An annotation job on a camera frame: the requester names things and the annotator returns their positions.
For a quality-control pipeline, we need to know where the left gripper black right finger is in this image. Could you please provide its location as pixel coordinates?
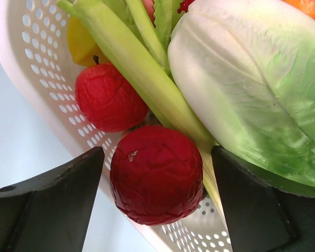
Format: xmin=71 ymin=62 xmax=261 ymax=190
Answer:
xmin=211 ymin=146 xmax=315 ymax=251

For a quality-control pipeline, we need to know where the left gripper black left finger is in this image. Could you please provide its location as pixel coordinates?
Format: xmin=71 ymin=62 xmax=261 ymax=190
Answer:
xmin=0 ymin=147 xmax=104 ymax=252

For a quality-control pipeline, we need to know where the green lettuce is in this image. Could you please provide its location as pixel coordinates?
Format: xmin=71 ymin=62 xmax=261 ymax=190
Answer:
xmin=168 ymin=1 xmax=315 ymax=197

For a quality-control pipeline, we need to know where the red spotted mushroom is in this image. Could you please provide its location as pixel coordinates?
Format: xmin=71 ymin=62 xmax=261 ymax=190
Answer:
xmin=110 ymin=125 xmax=204 ymax=226

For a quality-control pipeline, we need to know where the yellow bell pepper in basket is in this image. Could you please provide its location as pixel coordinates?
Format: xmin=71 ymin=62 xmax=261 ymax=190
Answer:
xmin=67 ymin=17 xmax=109 ymax=67

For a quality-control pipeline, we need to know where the white plastic basket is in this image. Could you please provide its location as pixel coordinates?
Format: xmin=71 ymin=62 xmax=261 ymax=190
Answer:
xmin=0 ymin=1 xmax=232 ymax=251

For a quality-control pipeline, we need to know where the green celery stalk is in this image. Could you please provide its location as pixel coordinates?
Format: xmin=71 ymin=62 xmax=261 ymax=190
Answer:
xmin=57 ymin=1 xmax=223 ymax=213

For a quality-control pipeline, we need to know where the orange persimmon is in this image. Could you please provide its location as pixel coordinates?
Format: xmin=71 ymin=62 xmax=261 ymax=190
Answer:
xmin=283 ymin=0 xmax=315 ymax=20

